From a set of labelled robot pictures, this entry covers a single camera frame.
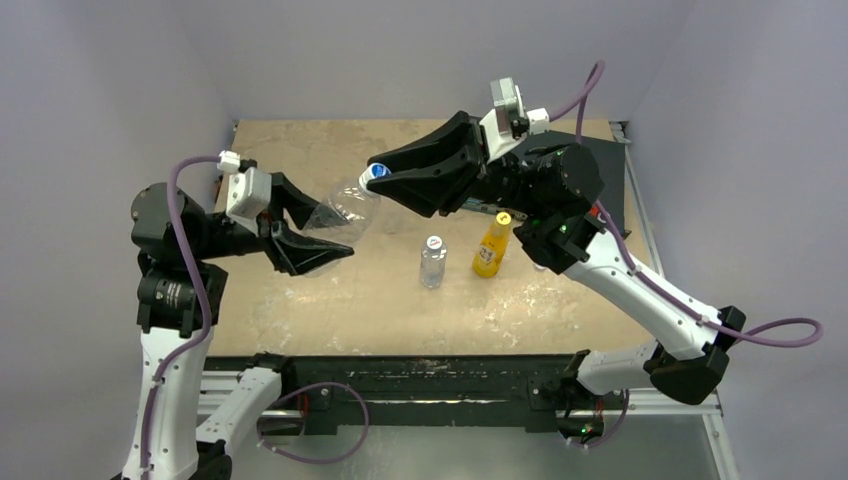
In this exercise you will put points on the clear bottle blue cap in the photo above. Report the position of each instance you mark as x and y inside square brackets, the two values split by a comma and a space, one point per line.
[346, 213]

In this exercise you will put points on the clear bottle QR cap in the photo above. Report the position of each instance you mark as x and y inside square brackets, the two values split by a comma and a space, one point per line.
[397, 220]

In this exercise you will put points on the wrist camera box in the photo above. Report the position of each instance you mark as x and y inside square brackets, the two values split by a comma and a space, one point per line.
[248, 190]
[509, 123]

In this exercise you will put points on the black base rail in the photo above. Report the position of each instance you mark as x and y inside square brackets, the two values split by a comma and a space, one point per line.
[538, 393]

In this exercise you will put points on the yellow juice bottle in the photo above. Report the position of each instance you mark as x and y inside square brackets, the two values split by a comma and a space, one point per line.
[493, 246]

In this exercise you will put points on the small clear water bottle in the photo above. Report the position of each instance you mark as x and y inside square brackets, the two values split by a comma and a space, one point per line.
[432, 262]

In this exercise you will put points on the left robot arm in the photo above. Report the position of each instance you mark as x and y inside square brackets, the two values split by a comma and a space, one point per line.
[179, 297]

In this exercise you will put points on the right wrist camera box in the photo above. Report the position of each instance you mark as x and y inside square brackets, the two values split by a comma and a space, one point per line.
[509, 123]

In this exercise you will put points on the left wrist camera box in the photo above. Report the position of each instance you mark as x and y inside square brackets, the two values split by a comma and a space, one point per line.
[248, 190]

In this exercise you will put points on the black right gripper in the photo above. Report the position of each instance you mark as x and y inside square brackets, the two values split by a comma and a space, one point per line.
[480, 168]

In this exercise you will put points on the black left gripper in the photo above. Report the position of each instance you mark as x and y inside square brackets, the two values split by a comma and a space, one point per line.
[282, 246]

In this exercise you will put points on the blue Pocari Sweat cap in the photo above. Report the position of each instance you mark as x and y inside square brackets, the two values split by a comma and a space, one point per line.
[375, 171]

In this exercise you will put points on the dark network switch box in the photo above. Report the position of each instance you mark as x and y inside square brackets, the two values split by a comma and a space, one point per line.
[609, 185]

